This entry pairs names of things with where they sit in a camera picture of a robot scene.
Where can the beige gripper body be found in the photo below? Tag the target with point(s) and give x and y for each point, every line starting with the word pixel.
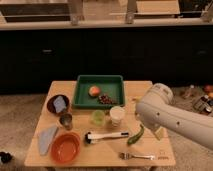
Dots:
pixel 159 133

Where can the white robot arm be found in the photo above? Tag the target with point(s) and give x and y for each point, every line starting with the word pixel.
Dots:
pixel 155 110

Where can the red orange bowl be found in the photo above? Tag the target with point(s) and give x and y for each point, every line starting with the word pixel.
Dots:
pixel 65 148

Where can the blue sponge in bowl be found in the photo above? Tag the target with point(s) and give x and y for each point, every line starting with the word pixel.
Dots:
pixel 59 104

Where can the dark brown bowl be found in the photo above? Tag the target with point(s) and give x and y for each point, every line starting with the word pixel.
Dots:
pixel 51 108

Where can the white cup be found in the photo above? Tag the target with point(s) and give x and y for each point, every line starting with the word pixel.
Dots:
pixel 117 114

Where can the items pile on floor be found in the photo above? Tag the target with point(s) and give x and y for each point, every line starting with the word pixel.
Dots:
pixel 201 105

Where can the green plastic cup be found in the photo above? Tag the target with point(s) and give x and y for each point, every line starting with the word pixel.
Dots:
pixel 98 117

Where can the dark grapes bunch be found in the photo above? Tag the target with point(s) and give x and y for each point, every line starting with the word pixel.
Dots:
pixel 105 99

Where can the green plastic tray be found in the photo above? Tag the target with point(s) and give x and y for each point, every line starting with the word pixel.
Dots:
pixel 111 85

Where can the wooden table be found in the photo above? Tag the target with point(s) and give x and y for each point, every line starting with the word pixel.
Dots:
pixel 104 153

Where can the peach fruit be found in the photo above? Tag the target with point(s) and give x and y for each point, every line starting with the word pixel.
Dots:
pixel 94 91

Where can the metal cup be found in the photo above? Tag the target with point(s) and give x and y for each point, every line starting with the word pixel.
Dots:
pixel 66 121

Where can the light blue cloth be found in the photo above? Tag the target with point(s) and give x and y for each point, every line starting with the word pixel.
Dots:
pixel 45 138

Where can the black object on floor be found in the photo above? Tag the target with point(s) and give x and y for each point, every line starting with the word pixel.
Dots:
pixel 5 157

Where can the white handled brush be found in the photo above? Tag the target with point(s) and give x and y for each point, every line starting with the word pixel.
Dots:
pixel 89 137

